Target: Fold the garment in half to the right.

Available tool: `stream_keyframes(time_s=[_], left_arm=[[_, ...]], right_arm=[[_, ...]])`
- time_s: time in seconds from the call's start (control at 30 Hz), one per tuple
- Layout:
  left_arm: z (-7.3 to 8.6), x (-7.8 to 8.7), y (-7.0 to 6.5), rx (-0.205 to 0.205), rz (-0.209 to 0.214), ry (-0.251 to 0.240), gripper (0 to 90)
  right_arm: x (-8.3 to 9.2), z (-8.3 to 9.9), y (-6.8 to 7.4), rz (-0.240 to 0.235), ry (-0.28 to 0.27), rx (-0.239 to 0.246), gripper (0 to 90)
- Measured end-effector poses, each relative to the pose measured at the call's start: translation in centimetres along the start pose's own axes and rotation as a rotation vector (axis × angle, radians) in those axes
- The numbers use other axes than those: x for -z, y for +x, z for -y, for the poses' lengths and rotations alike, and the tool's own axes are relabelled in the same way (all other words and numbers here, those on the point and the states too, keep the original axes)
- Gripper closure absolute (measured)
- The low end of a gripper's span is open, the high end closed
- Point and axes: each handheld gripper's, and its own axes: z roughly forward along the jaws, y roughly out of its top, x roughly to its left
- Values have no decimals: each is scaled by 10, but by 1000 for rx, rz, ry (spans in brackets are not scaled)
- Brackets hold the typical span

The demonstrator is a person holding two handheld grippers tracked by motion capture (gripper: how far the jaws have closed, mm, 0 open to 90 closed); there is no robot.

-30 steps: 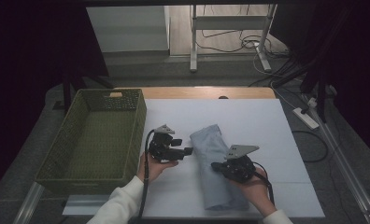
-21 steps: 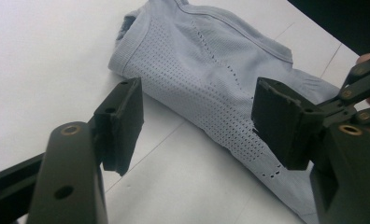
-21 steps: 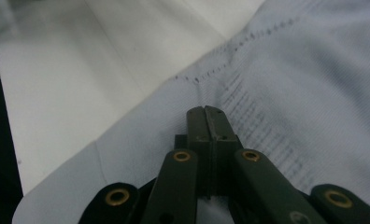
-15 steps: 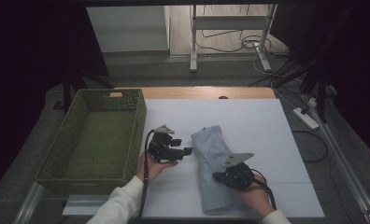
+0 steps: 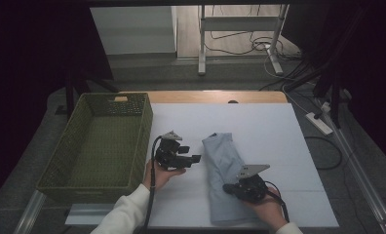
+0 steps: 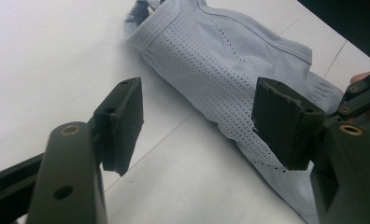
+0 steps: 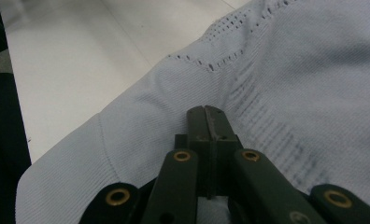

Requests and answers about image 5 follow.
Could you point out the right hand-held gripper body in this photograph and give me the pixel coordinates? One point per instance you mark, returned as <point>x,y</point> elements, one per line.
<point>251,190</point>

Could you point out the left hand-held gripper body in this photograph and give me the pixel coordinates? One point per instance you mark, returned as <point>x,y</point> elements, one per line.
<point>168,156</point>

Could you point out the light blue tank top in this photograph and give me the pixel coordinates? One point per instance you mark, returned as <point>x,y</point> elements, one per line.
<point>222,156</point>

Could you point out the green woven basket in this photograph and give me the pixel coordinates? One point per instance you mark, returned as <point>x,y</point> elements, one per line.
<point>100,152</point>

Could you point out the person's left hand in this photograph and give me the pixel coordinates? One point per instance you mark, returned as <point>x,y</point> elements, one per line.
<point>158,177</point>

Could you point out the person's right hand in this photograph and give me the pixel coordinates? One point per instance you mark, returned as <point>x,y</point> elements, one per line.
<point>270,211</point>

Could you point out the white foam board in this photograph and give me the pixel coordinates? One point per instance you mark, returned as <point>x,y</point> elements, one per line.
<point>262,130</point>

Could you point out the white power strip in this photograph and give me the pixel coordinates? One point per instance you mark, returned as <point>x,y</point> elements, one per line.
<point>319,124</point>

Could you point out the black stand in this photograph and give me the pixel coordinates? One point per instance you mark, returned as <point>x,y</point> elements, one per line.
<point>335,107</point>
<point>69,97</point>

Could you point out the black curtain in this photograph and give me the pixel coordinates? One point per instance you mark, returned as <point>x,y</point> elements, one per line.
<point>369,48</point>
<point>35,48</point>

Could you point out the aluminium rail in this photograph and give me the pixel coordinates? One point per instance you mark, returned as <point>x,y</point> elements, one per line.
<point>380,213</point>
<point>30,211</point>

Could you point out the white metal stand frame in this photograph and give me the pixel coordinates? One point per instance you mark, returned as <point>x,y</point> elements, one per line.
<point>239,23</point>

